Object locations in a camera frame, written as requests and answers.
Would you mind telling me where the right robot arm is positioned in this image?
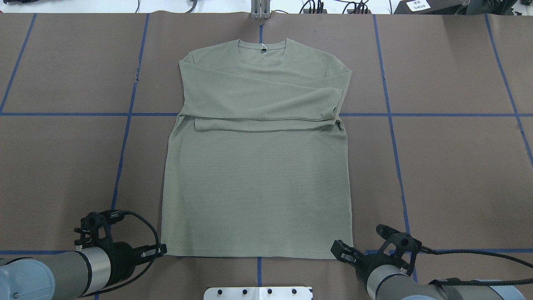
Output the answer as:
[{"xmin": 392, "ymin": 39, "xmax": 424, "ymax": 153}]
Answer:
[{"xmin": 331, "ymin": 236, "xmax": 532, "ymax": 300}]

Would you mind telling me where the black braided left cable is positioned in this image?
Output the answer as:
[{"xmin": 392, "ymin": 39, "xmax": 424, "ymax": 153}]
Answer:
[{"xmin": 81, "ymin": 210, "xmax": 162, "ymax": 297}]

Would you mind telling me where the black braided right cable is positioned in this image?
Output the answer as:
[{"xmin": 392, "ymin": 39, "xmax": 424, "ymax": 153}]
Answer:
[{"xmin": 418, "ymin": 246, "xmax": 533, "ymax": 269}]

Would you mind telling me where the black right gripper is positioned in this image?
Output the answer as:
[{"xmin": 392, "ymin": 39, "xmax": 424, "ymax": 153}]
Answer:
[{"xmin": 331, "ymin": 240, "xmax": 411, "ymax": 280}]

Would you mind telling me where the white central column base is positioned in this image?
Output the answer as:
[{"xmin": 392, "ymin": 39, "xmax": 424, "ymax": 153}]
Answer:
[{"xmin": 203, "ymin": 286, "xmax": 314, "ymax": 300}]

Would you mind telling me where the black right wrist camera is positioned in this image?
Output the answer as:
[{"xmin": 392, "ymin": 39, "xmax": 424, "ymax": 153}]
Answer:
[{"xmin": 376, "ymin": 224, "xmax": 422, "ymax": 276}]

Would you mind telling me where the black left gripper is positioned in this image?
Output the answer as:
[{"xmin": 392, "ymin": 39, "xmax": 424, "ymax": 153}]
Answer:
[{"xmin": 108, "ymin": 242, "xmax": 167, "ymax": 284}]

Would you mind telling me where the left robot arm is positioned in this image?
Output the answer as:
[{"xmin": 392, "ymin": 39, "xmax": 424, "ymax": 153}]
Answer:
[{"xmin": 0, "ymin": 242, "xmax": 167, "ymax": 300}]

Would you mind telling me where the aluminium frame post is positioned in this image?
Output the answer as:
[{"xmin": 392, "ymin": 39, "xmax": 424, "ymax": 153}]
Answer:
[{"xmin": 251, "ymin": 0, "xmax": 271, "ymax": 19}]

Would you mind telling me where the black braided cable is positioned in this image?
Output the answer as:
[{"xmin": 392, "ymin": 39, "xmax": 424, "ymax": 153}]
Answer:
[
  {"xmin": 418, "ymin": 246, "xmax": 533, "ymax": 269},
  {"xmin": 81, "ymin": 210, "xmax": 162, "ymax": 297}
]

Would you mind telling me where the green long-sleeve shirt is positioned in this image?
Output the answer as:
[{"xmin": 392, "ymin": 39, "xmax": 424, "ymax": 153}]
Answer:
[{"xmin": 161, "ymin": 39, "xmax": 353, "ymax": 260}]

